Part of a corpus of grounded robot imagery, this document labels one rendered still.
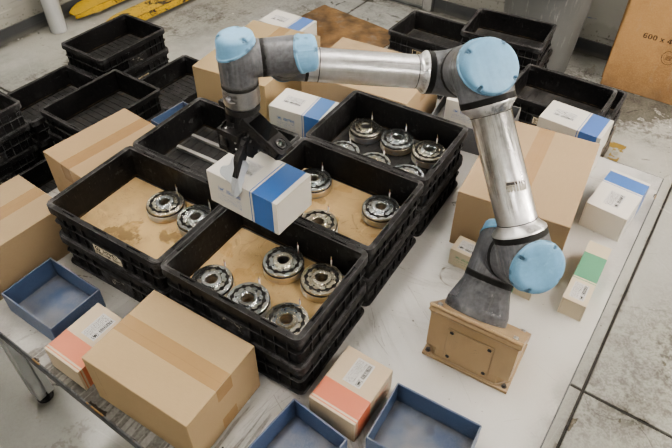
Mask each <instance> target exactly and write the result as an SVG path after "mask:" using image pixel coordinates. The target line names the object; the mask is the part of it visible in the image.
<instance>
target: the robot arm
mask: <svg viewBox="0 0 672 448"><path fill-rule="evenodd" d="M215 49H216V60H217V63H218V70H219V76H220V82H221V89H222V95H223V98H222V99H220V100H218V103H219V106H220V107H222V108H224V110H225V117H226V120H225V121H223V122H222V124H221V125H220V126H219V127H217V128H216V129H217V135H218V141H219V147H220V148H221V149H224V150H226V151H227V152H229V153H231V154H233V155H234V156H233V157H232V159H231V162H230V164H229V165H224V166H221V168H220V174H221V176H223V177H224V178H225V179H226V180H227V181H228V182H229V183H230V184H231V191H232V196H233V198H236V197H237V196H238V195H239V194H240V193H241V192H242V185H243V183H244V177H245V174H246V172H247V171H248V168H249V164H248V163H247V161H246V159H247V156H248V157H250V158H254V156H255V155H256V154H257V153H259V152H260V151H264V152H266V153H268V155H269V156H271V157H272V158H274V159H275V160H280V159H281V158H282V157H283V156H285V155H286V154H287V153H288V152H289V150H290V149H291V147H292V143H291V142H290V141H289V140H288V139H287V138H286V137H285V136H283V135H282V134H281V133H280V132H279V131H278V130H277V129H276V128H275V127H274V126H273V125H272V124H271V123H270V122H269V121H268V120H267V119H266V118H265V117H264V116H263V115H262V114H261V113H260V112H259V110H260V101H261V97H260V88H259V77H272V78H273V79H275V80H277V81H279V82H288V81H303V82H321V83H336V84H352V85H367V86H382V87H397V88H413V89H417V90H418V91H419V92H420V93H421V94H432V95H439V96H445V97H451V98H457V99H458V103H459V107H460V111H461V113H463V114H465V115H466V116H468V117H469V118H470V120H471V124H472V128H473V132H474V136H475V140H476V144H477V148H478V152H479V156H480V160H481V164H482V168H483V172H484V176H485V180H486V184H487V188H488V192H489V196H490V200H491V204H492V208H493V212H494V216H495V219H488V220H487V221H486V222H485V223H484V225H483V228H482V229H481V230H480V233H479V234H480V235H479V237H478V240H477V242H476V245H475V247H474V250H473V252H472V255H471V257H470V260H469V262H468V265H467V268H466V270H465V272H464V275H463V276H462V278H461V279H460V280H459V281H458V282H457V284H456V285H455V286H454V287H453V288H452V290H451V291H450V292H449V293H448V295H447V297H446V300H445V303H446V304H447V305H448V306H450V307H451V308H453V309H455V310H457V311H459V312H461V313H463V314H465V315H467V316H469V317H471V318H474V319H476V320H478V321H481V322H483V323H486V324H489V325H492V326H495V327H499V328H506V326H507V323H508V320H509V309H510V295H511V292H512V289H513V287H515V288H516V289H517V290H519V291H522V292H526V293H530V294H541V293H544V292H547V291H549V290H551V289H552V288H553V287H555V286H556V285H557V284H558V282H559V280H560V279H561V278H562V276H563V274H564V270H565V257H564V254H563V252H562V251H561V249H560V248H559V247H558V246H557V245H556V244H555V243H553V242H551V237H550V233H549V229H548V225H547V223H546V222H545V221H543V220H541V219H540V218H539V217H538V216H537V212H536V208H535V203H534V199H533V195H532V191H531V187H530V183H529V178H528V174H527V170H526V166H525V162H524V157H523V153H522V149H521V145H520V141H519V136H518V132H517V128H516V124H515V120H514V115H513V111H512V105H513V103H514V102H515V100H516V98H517V94H516V90H515V85H514V83H515V82H516V79H517V77H518V74H519V61H518V58H517V55H516V53H515V51H514V50H513V49H512V47H511V46H510V45H509V44H508V43H506V42H505V41H503V40H501V39H498V38H495V37H480V38H475V39H472V40H470V41H468V42H467V43H465V44H463V45H460V46H457V47H455V48H451V49H447V50H439V51H430V50H425V51H423V52H422V53H421V54H406V53H392V52H378V51H364V50H350V49H336V48H323V47H317V42H316V38H315V36H314V35H313V34H299V33H296V34H294V35H284V36H274V37H264V38H255V36H254V34H253V32H252V31H251V30H250V29H249V28H246V27H239V26H232V27H227V28H225V29H222V30H221V31H220V32H218V34H217V35H216V37H215ZM225 124H227V125H225ZM224 125H225V126H224ZM223 126H224V127H223ZM220 135H222V138H223V144H224V145H223V144H221V140H220Z"/></svg>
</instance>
